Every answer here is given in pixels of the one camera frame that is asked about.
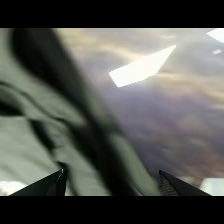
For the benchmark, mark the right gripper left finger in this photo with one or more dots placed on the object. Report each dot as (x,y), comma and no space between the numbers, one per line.
(45,187)

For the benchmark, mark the grey-green T-shirt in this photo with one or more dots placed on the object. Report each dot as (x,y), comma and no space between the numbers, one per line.
(36,140)

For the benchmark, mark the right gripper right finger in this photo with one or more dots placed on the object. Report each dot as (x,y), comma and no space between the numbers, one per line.
(175,187)

